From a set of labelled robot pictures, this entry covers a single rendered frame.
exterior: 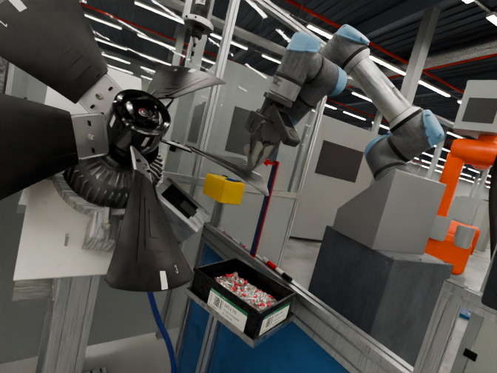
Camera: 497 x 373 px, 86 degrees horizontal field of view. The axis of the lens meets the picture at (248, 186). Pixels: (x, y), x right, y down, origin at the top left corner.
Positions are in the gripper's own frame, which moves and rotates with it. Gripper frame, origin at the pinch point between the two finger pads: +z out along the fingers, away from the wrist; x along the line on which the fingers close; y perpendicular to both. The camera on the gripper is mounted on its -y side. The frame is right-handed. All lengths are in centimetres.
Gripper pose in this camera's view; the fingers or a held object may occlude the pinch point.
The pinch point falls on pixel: (253, 167)
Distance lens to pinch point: 76.0
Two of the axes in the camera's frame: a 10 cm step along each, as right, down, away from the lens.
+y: -4.8, -5.1, 7.2
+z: -4.0, 8.5, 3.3
